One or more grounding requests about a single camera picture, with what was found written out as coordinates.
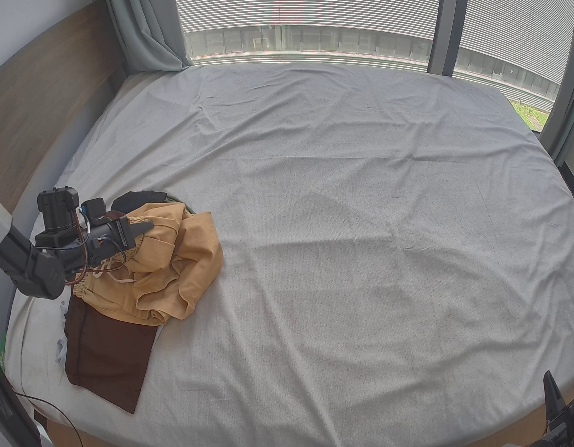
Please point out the grey-green curtain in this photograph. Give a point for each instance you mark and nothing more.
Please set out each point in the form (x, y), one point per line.
(142, 26)

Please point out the green garment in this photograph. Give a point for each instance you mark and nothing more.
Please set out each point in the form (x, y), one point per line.
(182, 200)

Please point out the black garment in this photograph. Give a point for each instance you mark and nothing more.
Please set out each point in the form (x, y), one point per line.
(138, 200)

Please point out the brown garment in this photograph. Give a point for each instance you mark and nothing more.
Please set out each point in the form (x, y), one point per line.
(107, 361)

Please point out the white garment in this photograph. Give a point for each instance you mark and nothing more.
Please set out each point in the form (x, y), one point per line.
(63, 308)

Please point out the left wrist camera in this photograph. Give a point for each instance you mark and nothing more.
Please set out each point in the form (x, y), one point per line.
(93, 207)

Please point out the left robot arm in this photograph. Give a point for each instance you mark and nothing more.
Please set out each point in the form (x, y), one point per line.
(40, 273)

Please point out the bed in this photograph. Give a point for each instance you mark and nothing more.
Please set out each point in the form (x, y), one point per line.
(338, 203)

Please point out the mustard yellow shorts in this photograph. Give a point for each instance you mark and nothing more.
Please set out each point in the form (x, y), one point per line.
(193, 249)

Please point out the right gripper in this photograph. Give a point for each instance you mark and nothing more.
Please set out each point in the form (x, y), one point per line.
(568, 436)

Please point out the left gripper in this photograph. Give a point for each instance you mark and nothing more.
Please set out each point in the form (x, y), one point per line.
(107, 240)

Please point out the green printed package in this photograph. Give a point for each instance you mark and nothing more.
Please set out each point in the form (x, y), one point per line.
(4, 349)

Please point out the window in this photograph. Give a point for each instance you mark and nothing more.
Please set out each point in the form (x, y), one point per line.
(315, 7)

